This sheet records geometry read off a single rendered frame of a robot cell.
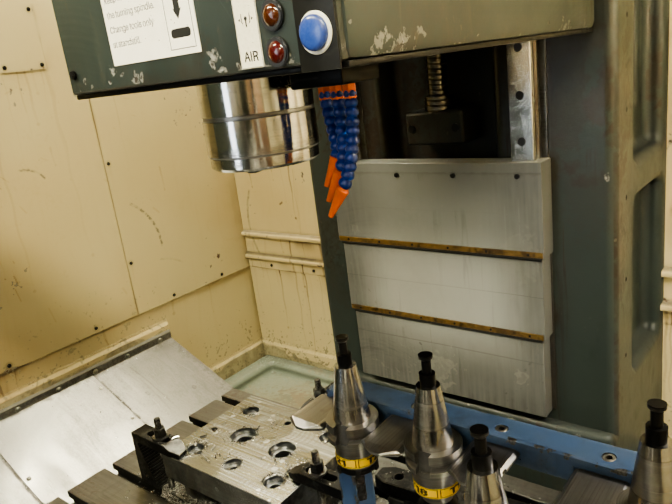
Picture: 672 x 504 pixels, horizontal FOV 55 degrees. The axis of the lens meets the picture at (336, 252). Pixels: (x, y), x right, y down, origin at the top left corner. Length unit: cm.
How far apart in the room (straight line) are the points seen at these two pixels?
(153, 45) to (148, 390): 136
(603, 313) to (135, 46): 91
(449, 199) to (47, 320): 115
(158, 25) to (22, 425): 135
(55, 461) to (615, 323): 133
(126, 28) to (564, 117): 75
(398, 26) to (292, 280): 164
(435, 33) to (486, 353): 82
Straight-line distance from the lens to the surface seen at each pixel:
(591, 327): 130
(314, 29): 57
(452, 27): 72
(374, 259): 142
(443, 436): 71
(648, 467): 62
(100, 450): 182
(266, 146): 86
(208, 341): 225
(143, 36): 76
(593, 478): 70
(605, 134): 119
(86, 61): 86
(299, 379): 229
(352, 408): 76
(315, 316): 219
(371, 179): 136
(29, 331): 190
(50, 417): 191
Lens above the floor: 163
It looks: 16 degrees down
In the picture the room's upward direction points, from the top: 7 degrees counter-clockwise
